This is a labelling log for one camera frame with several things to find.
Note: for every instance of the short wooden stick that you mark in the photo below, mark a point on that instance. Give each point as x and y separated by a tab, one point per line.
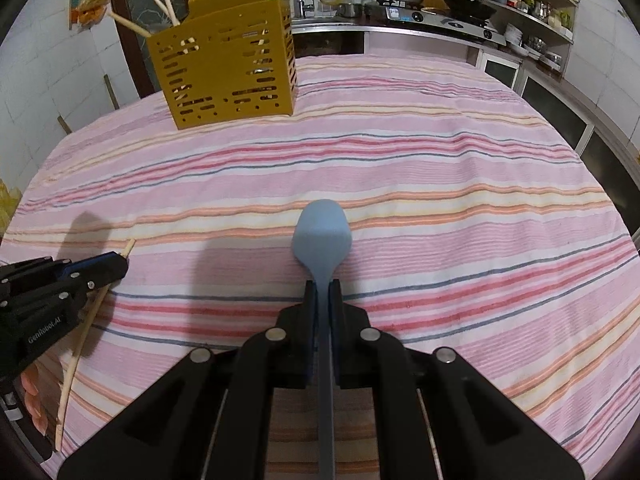
64	125

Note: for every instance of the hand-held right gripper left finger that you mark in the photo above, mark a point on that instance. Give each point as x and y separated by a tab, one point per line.
311	330

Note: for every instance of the long wooden stick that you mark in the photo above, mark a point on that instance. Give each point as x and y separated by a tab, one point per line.
111	92

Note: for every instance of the yellow plastic bag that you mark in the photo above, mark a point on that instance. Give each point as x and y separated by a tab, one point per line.
7	205

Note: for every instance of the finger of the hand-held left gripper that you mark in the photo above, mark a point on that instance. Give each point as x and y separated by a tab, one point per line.
30	270
102	272

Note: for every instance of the hanging plastic bag orange contents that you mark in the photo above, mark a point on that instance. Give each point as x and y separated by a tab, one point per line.
90	7

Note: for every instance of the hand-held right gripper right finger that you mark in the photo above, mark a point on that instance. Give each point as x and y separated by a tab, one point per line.
335	340

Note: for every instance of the person's left hand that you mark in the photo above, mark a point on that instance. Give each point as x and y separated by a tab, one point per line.
36	395

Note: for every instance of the yellow perforated utensil holder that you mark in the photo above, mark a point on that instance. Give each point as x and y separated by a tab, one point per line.
230	65

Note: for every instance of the kitchen counter cabinets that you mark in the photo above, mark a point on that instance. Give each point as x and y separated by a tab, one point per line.
560	105

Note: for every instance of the small steel pot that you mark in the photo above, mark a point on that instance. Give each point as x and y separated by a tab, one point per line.
350	10

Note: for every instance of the white corner shelf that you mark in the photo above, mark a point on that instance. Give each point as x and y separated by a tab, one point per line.
545	10

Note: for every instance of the black wok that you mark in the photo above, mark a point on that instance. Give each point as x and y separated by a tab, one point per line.
470	7

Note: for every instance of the blue silicone spoon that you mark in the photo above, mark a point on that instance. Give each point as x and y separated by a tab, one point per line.
322	240

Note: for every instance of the steel gas stove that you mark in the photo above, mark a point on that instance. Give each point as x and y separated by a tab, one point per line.
440	22

